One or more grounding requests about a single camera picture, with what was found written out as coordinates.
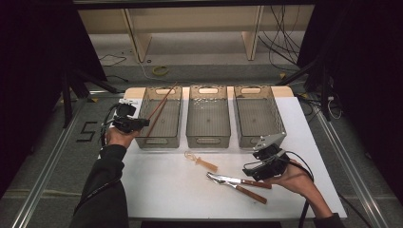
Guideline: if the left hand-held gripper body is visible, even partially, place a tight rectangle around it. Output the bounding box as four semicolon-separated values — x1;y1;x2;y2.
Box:
112;98;141;134

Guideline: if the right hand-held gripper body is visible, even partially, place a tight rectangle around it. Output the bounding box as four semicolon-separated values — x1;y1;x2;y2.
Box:
253;132;291;181

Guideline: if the brown chopstick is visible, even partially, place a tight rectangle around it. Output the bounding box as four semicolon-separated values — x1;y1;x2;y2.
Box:
147;82;179;122
145;98;169;139

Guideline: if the wooden handled fork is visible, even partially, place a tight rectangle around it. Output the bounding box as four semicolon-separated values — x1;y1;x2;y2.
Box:
208;178;268;205

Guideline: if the translucent grey plastic bin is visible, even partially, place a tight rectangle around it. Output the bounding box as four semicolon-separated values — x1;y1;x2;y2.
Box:
233;85;288;149
132;85;183;149
185;85;232;149

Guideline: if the person's left hand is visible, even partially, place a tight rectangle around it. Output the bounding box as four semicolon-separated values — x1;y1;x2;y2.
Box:
106;125;141;149

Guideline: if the person's right hand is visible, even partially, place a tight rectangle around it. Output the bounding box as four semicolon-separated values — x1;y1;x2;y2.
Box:
264;160;316;198

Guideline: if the light wooden table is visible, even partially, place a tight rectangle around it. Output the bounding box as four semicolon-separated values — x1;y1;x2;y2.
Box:
123;85;296;100

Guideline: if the translucent amber plastic spoon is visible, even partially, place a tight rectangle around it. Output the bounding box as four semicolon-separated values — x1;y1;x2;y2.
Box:
183;150;220;174

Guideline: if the yellow tape roll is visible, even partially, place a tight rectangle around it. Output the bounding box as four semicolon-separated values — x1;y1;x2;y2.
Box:
151;65;170;77

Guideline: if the white table cover sheet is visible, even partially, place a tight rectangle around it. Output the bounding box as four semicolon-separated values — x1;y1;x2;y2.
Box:
98;96;348;221

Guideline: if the black metal stand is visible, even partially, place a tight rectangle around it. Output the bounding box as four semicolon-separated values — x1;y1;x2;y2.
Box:
60;69;125;128
275;59;335;122

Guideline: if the dark curtain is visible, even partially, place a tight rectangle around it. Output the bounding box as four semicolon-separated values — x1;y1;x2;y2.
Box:
297;0;403;203
0;0;107;199

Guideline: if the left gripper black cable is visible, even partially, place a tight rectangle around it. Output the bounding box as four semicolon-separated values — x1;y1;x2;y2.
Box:
100;104;121;147

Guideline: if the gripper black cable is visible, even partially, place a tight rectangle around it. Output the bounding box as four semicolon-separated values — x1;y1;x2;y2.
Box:
100;104;121;147
284;150;316;228

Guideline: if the wooden handled table knife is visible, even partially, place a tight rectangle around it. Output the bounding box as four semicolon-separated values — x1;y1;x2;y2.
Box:
206;171;273;190

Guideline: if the white floor cable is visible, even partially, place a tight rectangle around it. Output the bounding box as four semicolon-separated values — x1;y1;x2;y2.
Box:
127;47;160;82

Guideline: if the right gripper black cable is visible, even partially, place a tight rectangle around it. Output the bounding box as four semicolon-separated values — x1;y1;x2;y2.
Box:
284;150;316;228

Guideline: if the thin black floor cable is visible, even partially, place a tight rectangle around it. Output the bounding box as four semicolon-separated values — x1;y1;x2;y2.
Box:
98;53;128;68

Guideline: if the aluminium floor rail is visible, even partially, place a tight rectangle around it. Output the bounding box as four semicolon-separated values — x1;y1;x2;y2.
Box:
312;101;392;228
10;97;87;228

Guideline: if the white coiled cable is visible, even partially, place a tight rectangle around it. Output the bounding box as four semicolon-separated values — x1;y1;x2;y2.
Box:
327;95;344;121

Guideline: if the light wooden furniture frame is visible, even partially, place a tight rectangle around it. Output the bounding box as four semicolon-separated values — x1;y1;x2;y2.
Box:
78;4;316;64

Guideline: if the bundle of black cables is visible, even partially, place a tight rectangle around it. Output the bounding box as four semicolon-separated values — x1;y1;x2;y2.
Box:
258;4;302;68

